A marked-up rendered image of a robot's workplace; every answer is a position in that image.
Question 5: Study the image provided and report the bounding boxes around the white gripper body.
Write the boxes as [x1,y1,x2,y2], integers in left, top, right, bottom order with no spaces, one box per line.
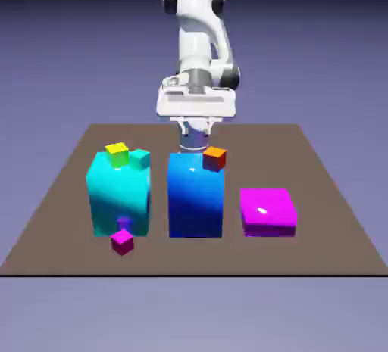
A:
[155,84,238,123]

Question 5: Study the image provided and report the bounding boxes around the large blue box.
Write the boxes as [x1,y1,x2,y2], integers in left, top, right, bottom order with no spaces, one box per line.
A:
[167,152,226,239]

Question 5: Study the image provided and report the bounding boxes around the large magenta box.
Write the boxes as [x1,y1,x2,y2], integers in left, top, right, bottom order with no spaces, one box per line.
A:
[239,188,299,238]

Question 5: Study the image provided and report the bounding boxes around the small cyan cube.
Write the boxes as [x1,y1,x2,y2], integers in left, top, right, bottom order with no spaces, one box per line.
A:
[128,148,152,171]

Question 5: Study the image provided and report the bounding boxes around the small orange cube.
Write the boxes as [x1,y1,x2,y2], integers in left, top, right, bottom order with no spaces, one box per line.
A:
[202,145,227,173]

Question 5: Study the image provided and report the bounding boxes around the large cyan box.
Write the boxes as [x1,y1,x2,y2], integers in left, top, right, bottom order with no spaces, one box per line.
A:
[86,151,152,238]

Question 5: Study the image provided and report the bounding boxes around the small yellow cube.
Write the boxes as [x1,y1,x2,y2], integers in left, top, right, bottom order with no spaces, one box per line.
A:
[104,142,130,169]

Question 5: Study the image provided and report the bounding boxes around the small magenta cube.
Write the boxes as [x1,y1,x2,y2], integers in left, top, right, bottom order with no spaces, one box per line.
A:
[110,229,135,257]

